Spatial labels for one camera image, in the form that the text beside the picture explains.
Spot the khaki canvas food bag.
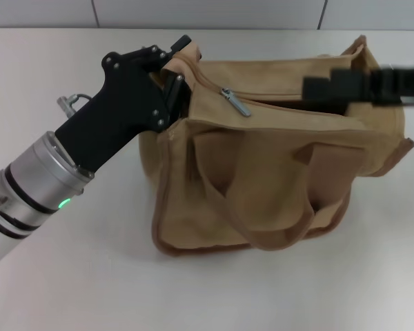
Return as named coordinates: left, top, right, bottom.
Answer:
left=137, top=34, right=414, bottom=258

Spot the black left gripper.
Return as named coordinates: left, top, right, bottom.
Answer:
left=54, top=34, right=195, bottom=173

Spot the silver metal zipper pull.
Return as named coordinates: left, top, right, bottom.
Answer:
left=221, top=87, right=253, bottom=118

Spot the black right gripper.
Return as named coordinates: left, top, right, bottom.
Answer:
left=302, top=63, right=414, bottom=106

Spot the silver connector with grey cable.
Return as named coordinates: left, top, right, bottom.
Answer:
left=56, top=93, right=92, bottom=119

